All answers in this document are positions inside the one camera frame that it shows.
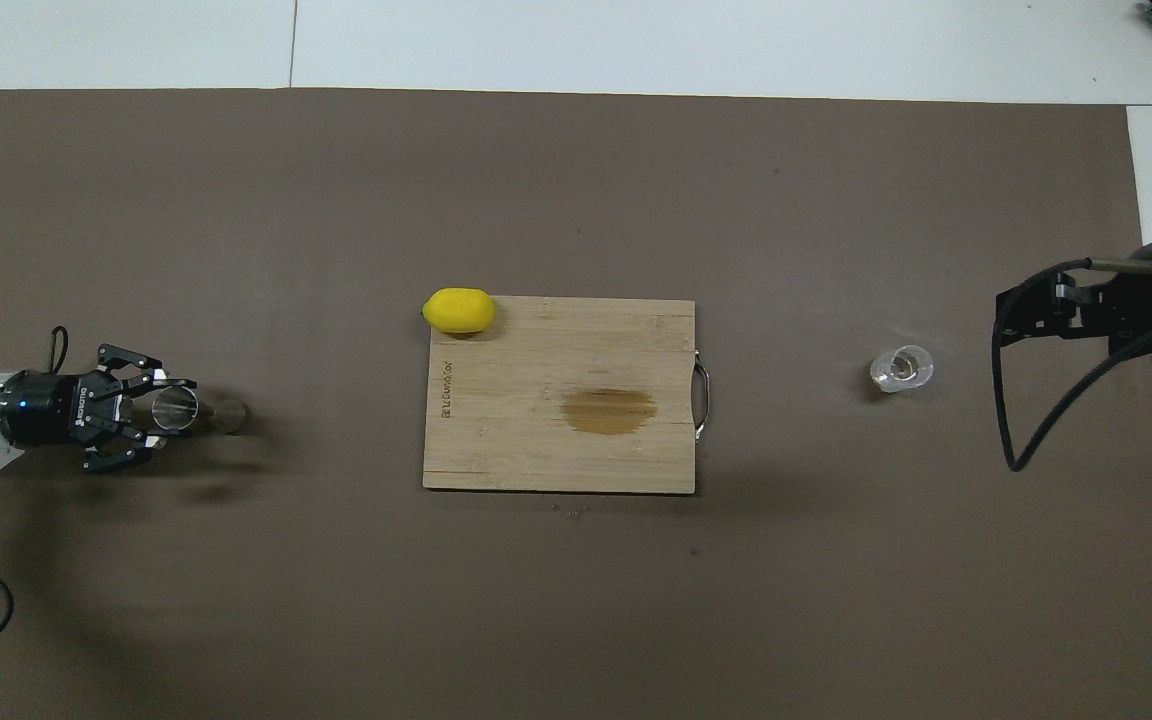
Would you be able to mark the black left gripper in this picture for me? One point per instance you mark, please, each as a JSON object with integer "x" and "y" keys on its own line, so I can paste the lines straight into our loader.
{"x": 46, "y": 408}

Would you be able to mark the wooden cutting board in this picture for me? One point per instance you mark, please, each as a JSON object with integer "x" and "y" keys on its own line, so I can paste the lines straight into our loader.
{"x": 536, "y": 350}

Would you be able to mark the small clear glass cup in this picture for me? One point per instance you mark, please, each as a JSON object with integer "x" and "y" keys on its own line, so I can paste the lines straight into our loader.
{"x": 902, "y": 368}

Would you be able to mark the steel double jigger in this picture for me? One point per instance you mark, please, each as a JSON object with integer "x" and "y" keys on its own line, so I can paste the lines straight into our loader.
{"x": 176, "y": 410}

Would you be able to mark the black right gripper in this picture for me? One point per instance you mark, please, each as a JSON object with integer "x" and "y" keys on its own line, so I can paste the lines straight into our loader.
{"x": 1146, "y": 310}

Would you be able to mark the yellow lemon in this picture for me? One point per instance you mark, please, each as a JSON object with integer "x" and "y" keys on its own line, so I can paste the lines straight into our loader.
{"x": 458, "y": 311}

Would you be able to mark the brown table mat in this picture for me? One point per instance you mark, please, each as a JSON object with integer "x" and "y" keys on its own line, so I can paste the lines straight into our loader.
{"x": 236, "y": 600}

